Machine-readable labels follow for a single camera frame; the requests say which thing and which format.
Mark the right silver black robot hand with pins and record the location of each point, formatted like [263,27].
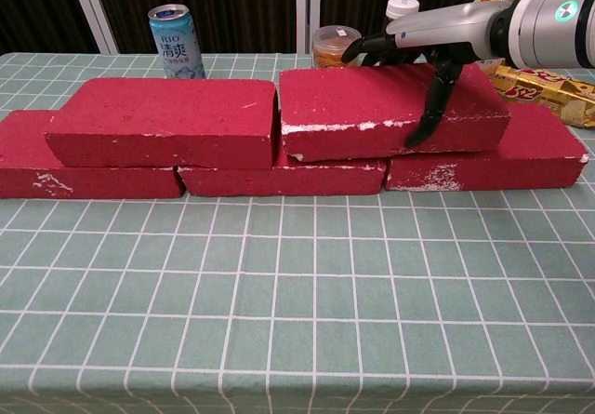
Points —
[441,25]

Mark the red brick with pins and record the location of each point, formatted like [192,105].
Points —
[162,116]
[353,107]
[525,153]
[28,172]
[279,181]

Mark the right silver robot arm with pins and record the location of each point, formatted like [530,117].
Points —
[548,28]

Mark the dark sauce bottle white cap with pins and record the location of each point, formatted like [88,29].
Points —
[402,7]

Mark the clear jar of rubber bands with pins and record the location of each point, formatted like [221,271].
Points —
[330,42]

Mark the gold snack package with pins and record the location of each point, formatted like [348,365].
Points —
[548,90]

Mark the light blue drink can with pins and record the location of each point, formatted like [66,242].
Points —
[179,46]

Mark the green checked tablecloth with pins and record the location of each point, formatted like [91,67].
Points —
[186,293]

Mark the white partition post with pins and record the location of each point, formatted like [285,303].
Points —
[308,9]
[90,9]

